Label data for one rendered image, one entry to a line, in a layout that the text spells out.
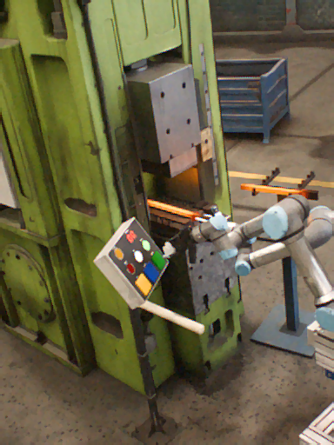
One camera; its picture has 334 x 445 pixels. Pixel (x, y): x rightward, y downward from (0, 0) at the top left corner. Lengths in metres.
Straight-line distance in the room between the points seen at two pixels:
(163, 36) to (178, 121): 0.41
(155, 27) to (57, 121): 0.66
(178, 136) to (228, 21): 8.48
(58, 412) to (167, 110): 1.83
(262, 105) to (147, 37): 3.80
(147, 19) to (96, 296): 1.56
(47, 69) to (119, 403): 1.87
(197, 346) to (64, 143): 1.34
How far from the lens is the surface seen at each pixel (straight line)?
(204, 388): 3.75
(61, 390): 3.97
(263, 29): 11.27
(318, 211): 3.09
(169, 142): 3.10
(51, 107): 3.25
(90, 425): 3.70
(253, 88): 6.82
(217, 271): 3.52
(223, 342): 3.81
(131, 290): 2.77
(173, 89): 3.08
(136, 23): 3.10
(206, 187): 3.60
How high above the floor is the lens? 2.52
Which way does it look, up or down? 27 degrees down
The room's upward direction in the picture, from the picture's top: 9 degrees counter-clockwise
